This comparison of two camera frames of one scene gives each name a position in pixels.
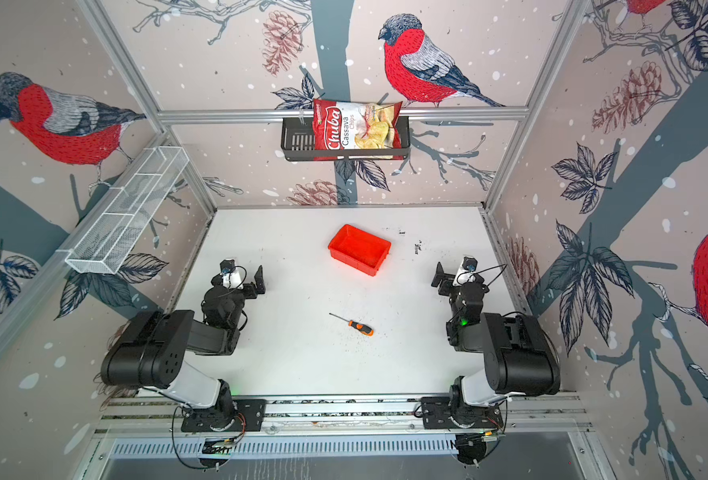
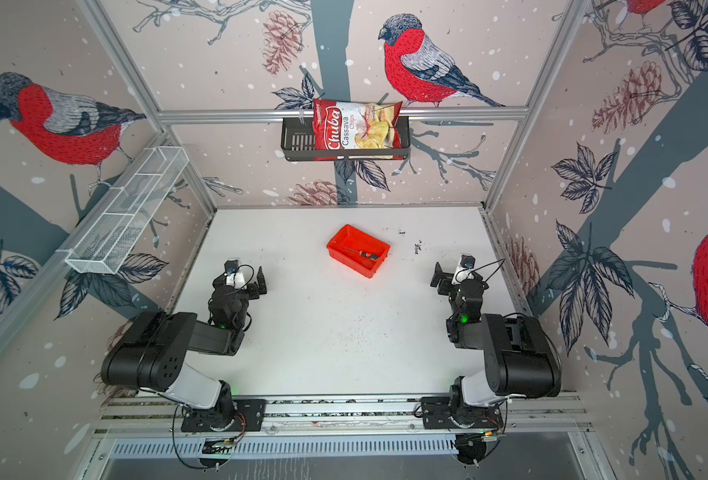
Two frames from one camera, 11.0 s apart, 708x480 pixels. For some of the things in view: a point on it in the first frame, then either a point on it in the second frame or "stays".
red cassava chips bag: (341, 125) stays
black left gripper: (258, 284) stays
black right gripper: (447, 281) stays
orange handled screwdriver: (360, 327) to (363, 253)
